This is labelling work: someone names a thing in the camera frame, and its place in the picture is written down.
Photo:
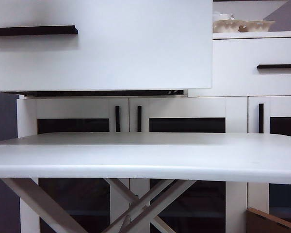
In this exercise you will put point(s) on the white drawer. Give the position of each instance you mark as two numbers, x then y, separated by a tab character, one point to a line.
135	48
245	72

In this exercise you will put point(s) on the white bowl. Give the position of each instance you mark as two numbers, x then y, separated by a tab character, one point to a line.
220	17

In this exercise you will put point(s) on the brown cardboard board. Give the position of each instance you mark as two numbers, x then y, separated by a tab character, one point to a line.
262	223

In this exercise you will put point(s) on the white sideboard cabinet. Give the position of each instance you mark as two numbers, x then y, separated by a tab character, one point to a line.
232	36

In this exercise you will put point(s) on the white glass-panel cabinet door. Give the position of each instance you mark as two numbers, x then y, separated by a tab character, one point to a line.
184	106
87	106
281	106

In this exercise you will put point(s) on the white folding table leg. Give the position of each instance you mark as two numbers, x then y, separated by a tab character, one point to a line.
118	188
165	196
38	201

